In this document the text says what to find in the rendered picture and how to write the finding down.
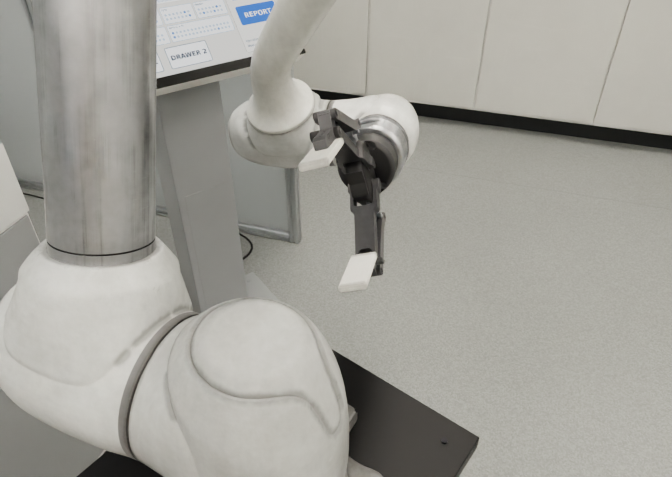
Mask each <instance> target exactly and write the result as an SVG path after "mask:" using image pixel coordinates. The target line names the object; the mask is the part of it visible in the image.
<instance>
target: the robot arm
mask: <svg viewBox="0 0 672 477"><path fill-rule="evenodd" d="M336 1H337V0H276V2H275V4H274V6H273V8H272V10H271V13H270V15H269V17H268V19H267V21H266V23H265V25H264V27H263V29H262V31H261V33H260V36H259V38H258V40H257V43H256V45H255V48H254V51H253V54H252V59H251V65H250V78H251V86H252V92H253V94H252V96H251V97H250V99H249V100H248V101H246V102H244V103H243V104H241V105H240V106H239V107H238V108H237V109H235V110H234V112H233V113H232V115H231V117H230V120H229V123H228V136H229V140H230V143H231V145H232V147H233V148H234V149H235V151H236V152H237V153H238V154H239V155H240V156H241V157H243V158H244V159H246V160H249V161H251V162H254V163H257V164H260V165H264V166H270V167H280V168H299V171H301V172H303V171H307V170H312V169H317V168H321V167H326V166H337V169H338V173H339V176H340V178H341V180H342V182H343V183H344V184H345V185H346V186H347V187H348V193H349V194H350V211H351V212H352V213H353V215H354V224H355V255H352V256H351V258H350V260H349V262H348V265H347V267H346V270H345V272H344V274H343V277H342V279H341V282H340V284H339V286H338V289H339V292H341V293H342V292H350V291H357V290H365V289H366V288H367V286H368V283H369V280H370V277H373V276H380V275H383V264H384V263H385V260H384V227H385V222H386V214H385V212H380V213H379V211H380V196H379V194H380V193H381V192H382V191H384V190H385V189H386V188H387V187H388V186H389V185H390V184H391V182H393V181H394V180H395V179H396V178H397V177H398V176H399V175H400V173H401V171H402V169H403V167H404V164H405V163H406V162H407V161H408V160H409V158H410V157H411V155H412V154H413V152H414V150H415V148H416V145H417V142H418V138H419V122H418V116H417V114H416V111H415V109H414V108H413V106H412V105H411V104H410V103H409V102H408V101H407V100H406V99H404V98H403V97H401V96H398V95H394V94H379V95H369V96H365V97H360V98H354V99H344V100H323V99H320V96H319V95H318V94H316V93H315V92H313V91H312V90H311V89H310V87H309V86H308V85H307V84H306V83H304V82H303V81H301V80H298V79H295V78H292V76H291V69H292V66H293V64H294V62H295V61H296V59H297V58H298V56H299V55H300V53H301V52H302V50H303V49H304V47H305V46H306V44H307V43H308V41H309V40H310V39H311V37H312V36H313V34H314V33H315V31H316V30H317V28H318V27H319V25H320V24H321V23H322V21H323V20H324V18H325V17H326V15H327V14H328V12H329V11H330V9H331V8H332V7H333V5H334V4H335V2H336ZM32 14H33V30H34V46H35V62H36V78H37V94H38V110H39V126H40V142H41V158H42V174H43V190H44V206H45V222H46V238H47V239H45V240H44V241H42V242H41V243H40V244H39V245H38V246H37V247H36V248H35V249H34V250H33V251H32V252H31V253H30V255H29V256H28V257H27V258H26V260H25V261H24V262H23V264H22V265H21V266H20V268H19V272H18V281H17V284H16V285H15V286H14V287H13V288H11V289H10V290H9V292H8V293H7V294H6V295H5V296H4V297H3V298H2V300H1V301H0V387H1V389H2V390H3V391H4V392H5V394H6V395H7V396H8V397H9V398H10V399H11V400H12V401H13V402H14V403H15V404H16V405H18V406H19V407H20V408H21V409H23V410H24V411H25V412H27V413H28V414H30V415H32V416H33V417H35V418H37V419H38V420H40V421H42V422H44V423H46V424H47V425H49V426H51V427H53V428H55V429H57V430H59V431H61V432H63V433H65V434H68V435H70V436H72V437H74V438H76V439H79V440H81V441H84V442H86V443H88V444H91V445H93V446H96V447H98V448H101V449H103V450H106V451H109V452H112V453H116V454H119V455H123V456H126V457H129V458H132V459H134V460H137V461H140V462H141V463H143V464H145V465H146V466H148V467H149V468H151V469H152V470H154V471H156V472H157V473H159V474H160V475H162V476H163V477H383V476H382V475H381V474H380V473H379V472H377V471H375V470H373V469H370V468H368V467H365V466H363V465H361V464H359V463H358V462H356V461H355V460H353V459H352V458H351V457H349V456H348V455H349V432H350V431H351V429H352V428H353V426H354V424H355V423H356V421H357V413H356V412H355V408H353V407H352V406H350V405H349V404H347V398H346V392H345V386H344V382H343V378H342V375H341V371H340V368H339V365H338V363H337V360H336V358H335V355H334V353H333V351H332V349H331V347H330V346H329V344H328V342H327V340H326V339H325V337H324V336H323V335H322V333H321V332H320V330H319V329H318V328H317V327H316V325H315V324H314V323H313V322H312V321H311V320H310V319H309V318H308V317H307V316H305V315H304V314H303V313H302V312H300V311H299V310H297V309H296V308H294V307H292V306H290V305H288V304H286V303H283V302H280V301H277V300H273V299H268V298H261V297H245V298H237V299H232V300H228V301H225V302H222V303H220V304H217V305H215V306H213V307H210V308H209V309H207V310H205V311H204V312H202V313H200V314H199V313H196V312H193V311H192V310H193V307H192V302H191V300H190V297H189V294H188V291H187V289H186V286H185V283H184V280H183V277H182V274H181V272H180V265H179V261H178V259H177V257H176V256H175V255H174V254H173V253H172V251H171V250H170V249H169V248H168V247H167V246H166V245H165V244H164V243H163V242H162V241H161V240H160V239H159V238H158V237H156V236H155V231H156V65H157V0H32ZM357 202H358V203H360V204H361V206H357Z"/></svg>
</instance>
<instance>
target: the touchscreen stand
mask: <svg viewBox="0 0 672 477"><path fill-rule="evenodd" d="M156 163H157V168H158V172H159V177H160V181H161V185H162V190H163V194H164V199H165V203H166V208H167V212H168V217H169V221H170V226H171V230H172V235H173V239H174V243H175V248H176V252H177V257H178V261H179V265H180V270H181V274H182V277H183V280H184V283H185V286H186V289H187V291H188V294H189V297H190V300H191V302H192V307H193V310H192V311H193V312H196V313H199V314H200V313H202V312H204V311H205V310H207V309H209V308H210V307H213V306H215V305H217V304H220V303H222V302H225V301H228V300H232V299H237V298H245V297H261V298H268V299H273V300H277V301H279V300H278V299H277V298H276V296H275V295H274V294H273V293H272V292H271V291H270V290H269V289H268V288H267V287H266V286H265V284H264V283H263V282H262V281H261V280H260V279H259V278H258V277H257V276H256V275H255V274H254V272H251V273H249V274H247V275H245V273H244V265H243V258H242V250H241V242H240V235H239V227H238V220H237V212H236V205H235V197H234V190H233V182H232V174H231V167H230V159H229V152H228V144H227V137H226V129H225V121H224V114H223V106H222V99H221V91H220V84H219V81H216V82H212V83H208V84H204V85H200V86H196V87H191V88H187V89H183V90H179V91H175V92H171V93H167V94H163V95H159V96H156Z"/></svg>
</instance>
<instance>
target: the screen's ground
mask: <svg viewBox="0 0 672 477"><path fill-rule="evenodd" d="M194 1H200V0H177V1H171V2H165V3H159V4H157V8H158V7H164V6H170V5H176V4H182V3H188V2H194ZM265 1H271V0H233V1H232V0H224V2H225V4H226V7H227V9H228V11H229V14H230V16H231V19H232V21H233V24H234V26H235V28H236V31H231V32H227V33H222V34H217V35H212V36H207V37H202V38H197V39H192V40H187V41H182V42H177V43H172V44H167V45H162V46H158V47H157V53H158V55H159V58H160V60H161V62H162V65H163V67H164V70H165V72H161V73H156V78H161V77H165V76H169V75H174V74H178V73H182V72H187V71H191V70H195V69H200V68H204V67H208V66H213V65H217V64H221V63H226V62H230V61H234V60H239V59H243V58H247V57H252V54H253V51H254V48H255V45H256V43H257V40H258V38H259V36H260V33H261V31H262V29H263V27H264V25H265V23H266V21H264V22H259V23H254V24H249V25H244V26H242V24H241V22H240V19H239V17H238V14H237V12H236V9H235V7H238V6H243V5H249V4H254V3H260V2H265ZM273 1H274V4H275V2H276V0H273ZM201 40H206V42H207V45H208V47H209V50H210V52H211V55H212V57H213V59H214V61H209V62H205V63H200V64H196V65H192V66H187V67H183V68H178V69H174V70H172V68H171V66H170V63H169V61H168V59H167V56H166V54H165V51H164V49H163V48H167V47H172V46H177V45H182V44H186V43H191V42H196V41H201Z"/></svg>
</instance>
